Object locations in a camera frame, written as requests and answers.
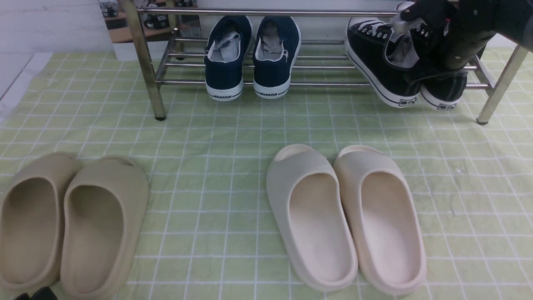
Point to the black canvas sneaker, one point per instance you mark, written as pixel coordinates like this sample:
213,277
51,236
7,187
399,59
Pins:
443,92
384,57

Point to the black object at bottom edge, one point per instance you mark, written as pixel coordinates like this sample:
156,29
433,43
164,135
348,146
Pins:
44,293

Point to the right cream foam slide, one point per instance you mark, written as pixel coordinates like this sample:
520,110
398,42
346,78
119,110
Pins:
379,208

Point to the navy blue sneaker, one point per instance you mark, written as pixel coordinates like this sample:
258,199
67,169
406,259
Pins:
229,43
277,47

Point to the right tan foam slide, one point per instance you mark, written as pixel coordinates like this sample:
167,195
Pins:
104,207

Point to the right navy blue sneaker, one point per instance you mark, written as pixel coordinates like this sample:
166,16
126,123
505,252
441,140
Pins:
277,47

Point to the left cream foam slide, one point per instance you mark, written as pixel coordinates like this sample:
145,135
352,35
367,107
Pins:
304,196

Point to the left tan foam slide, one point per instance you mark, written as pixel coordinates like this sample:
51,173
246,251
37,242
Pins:
33,223

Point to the green checkered floor cloth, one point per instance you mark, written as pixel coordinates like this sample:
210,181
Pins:
209,234

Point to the left navy blue sneaker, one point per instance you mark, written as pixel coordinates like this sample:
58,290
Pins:
229,43

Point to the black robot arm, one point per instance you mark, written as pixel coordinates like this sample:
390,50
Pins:
513,21

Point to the tan foam slide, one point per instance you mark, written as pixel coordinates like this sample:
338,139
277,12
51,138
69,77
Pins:
33,223
104,207

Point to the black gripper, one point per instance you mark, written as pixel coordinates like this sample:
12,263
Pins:
472,25

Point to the cream foam slide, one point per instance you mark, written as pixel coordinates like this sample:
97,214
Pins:
379,208
304,196

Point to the photo poster on wall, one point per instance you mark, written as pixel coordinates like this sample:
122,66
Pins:
156,27

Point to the metal shoe rack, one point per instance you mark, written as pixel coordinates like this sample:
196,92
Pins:
155,78

